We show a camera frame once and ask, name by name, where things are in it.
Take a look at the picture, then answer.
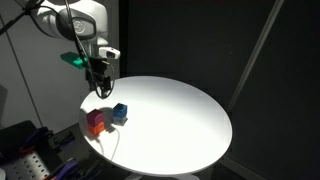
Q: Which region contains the purple clamp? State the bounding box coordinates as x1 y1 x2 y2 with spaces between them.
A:
19 127 53 155
47 160 78 180

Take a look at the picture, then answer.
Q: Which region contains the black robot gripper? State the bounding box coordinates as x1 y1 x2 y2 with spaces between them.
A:
85 58 111 98

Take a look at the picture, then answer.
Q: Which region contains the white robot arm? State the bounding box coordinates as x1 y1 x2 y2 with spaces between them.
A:
23 0 120 99

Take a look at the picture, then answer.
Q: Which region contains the purple clamp upper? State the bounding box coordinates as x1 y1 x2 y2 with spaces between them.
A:
19 127 53 155

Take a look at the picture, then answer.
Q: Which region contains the pink block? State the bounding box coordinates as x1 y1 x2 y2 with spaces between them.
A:
86 109 104 127

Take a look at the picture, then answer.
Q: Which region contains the blue block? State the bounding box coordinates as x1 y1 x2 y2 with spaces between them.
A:
113 103 127 118

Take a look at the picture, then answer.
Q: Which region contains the black cable on wall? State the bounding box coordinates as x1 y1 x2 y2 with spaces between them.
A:
0 13 44 128

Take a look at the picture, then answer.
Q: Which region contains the white round table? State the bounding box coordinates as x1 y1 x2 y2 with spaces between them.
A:
79 76 232 180

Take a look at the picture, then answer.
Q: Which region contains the orange block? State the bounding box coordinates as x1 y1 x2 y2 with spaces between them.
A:
88 122 105 136

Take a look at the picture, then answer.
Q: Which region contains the purple clamp lower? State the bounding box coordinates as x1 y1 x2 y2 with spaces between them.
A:
47 160 78 180

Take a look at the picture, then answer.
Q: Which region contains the grey block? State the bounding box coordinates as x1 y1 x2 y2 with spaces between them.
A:
113 117 127 126

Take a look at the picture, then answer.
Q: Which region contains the grey diagonal pole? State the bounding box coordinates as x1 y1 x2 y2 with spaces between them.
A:
227 0 285 112

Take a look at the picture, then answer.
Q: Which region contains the perforated metal plate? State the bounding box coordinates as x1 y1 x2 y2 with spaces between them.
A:
0 152 50 180

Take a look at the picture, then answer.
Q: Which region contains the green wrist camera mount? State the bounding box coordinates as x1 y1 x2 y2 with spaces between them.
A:
60 52 87 69

